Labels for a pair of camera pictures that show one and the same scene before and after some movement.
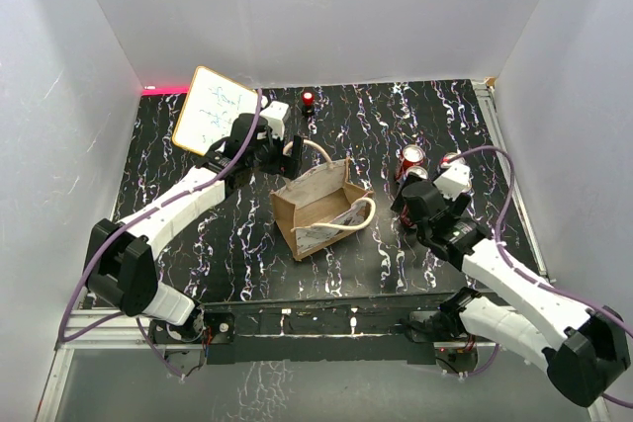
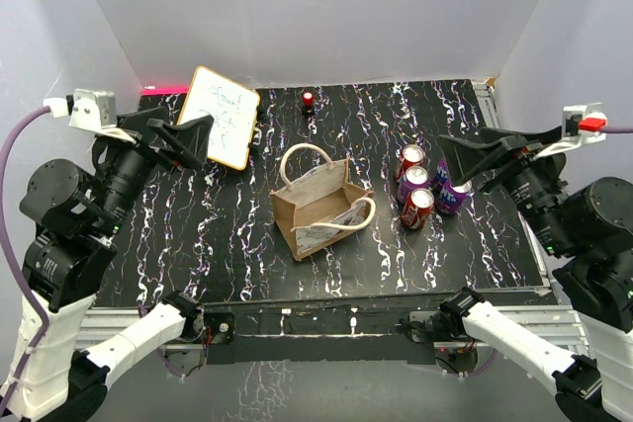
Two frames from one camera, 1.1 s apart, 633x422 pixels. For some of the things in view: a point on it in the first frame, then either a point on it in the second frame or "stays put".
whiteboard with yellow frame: [211, 106] stays put
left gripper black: [284, 164] → [189, 139]
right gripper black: [460, 204] → [465, 156]
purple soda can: [416, 170] stays put
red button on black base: [308, 104] stays put
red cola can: [412, 155] stays put
